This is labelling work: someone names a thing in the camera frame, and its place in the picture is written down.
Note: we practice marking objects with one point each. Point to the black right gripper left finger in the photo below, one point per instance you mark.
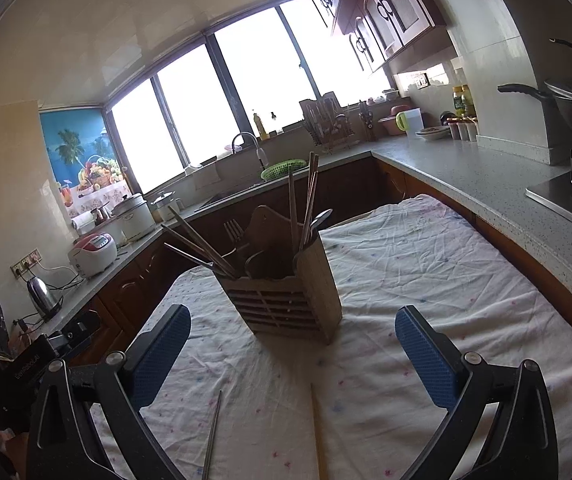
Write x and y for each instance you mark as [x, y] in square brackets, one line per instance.
[63, 440]

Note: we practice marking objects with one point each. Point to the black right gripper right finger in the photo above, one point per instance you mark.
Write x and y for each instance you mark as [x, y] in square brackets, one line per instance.
[521, 442]

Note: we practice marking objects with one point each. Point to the chrome kitchen faucet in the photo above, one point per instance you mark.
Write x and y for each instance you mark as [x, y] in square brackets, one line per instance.
[248, 141]

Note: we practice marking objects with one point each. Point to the electric steel kettle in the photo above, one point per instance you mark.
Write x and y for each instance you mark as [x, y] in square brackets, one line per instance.
[43, 299]

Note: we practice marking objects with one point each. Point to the red white rice cooker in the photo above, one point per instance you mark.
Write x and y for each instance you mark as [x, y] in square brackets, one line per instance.
[93, 254]

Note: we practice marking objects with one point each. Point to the floral white tablecloth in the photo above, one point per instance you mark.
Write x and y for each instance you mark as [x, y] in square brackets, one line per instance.
[376, 414]

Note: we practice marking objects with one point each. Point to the wooden chopstick on cloth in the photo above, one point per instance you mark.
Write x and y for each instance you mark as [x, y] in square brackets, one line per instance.
[312, 201]
[192, 249]
[318, 436]

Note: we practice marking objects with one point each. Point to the large white cooker pot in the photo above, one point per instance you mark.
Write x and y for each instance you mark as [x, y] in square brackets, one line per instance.
[134, 217]

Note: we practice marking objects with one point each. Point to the fruit poster window blind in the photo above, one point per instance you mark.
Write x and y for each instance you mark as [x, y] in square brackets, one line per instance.
[84, 162]

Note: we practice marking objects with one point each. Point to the small white cooker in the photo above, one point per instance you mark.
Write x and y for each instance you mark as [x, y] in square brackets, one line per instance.
[163, 205]

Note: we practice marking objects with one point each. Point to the metal fork in holder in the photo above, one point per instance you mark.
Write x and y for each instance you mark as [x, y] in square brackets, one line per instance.
[236, 234]

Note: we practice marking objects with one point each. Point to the wooden utensil holder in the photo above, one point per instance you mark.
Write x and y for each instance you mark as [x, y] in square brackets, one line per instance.
[282, 293]

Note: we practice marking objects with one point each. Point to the green dish mat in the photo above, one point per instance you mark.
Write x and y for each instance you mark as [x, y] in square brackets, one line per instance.
[281, 169]

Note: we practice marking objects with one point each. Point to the green lid white pitcher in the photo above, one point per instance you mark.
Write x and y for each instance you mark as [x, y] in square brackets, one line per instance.
[410, 121]

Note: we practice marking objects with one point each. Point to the yellow green bottle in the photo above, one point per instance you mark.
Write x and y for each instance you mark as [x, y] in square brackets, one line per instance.
[463, 103]

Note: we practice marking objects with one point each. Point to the pink plastic basin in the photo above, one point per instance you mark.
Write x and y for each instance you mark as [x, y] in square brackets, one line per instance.
[390, 122]

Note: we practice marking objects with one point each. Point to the yellow dish soap bottle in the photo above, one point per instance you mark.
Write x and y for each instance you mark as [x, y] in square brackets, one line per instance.
[264, 135]

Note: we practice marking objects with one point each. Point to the dish drying rack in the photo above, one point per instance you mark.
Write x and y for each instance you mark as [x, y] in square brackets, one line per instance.
[328, 123]

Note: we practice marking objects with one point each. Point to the upper wooden cabinets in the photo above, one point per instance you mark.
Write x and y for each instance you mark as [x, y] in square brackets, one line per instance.
[400, 34]

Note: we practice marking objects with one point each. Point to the wall power socket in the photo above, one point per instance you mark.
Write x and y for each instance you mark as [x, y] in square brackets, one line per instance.
[25, 264]

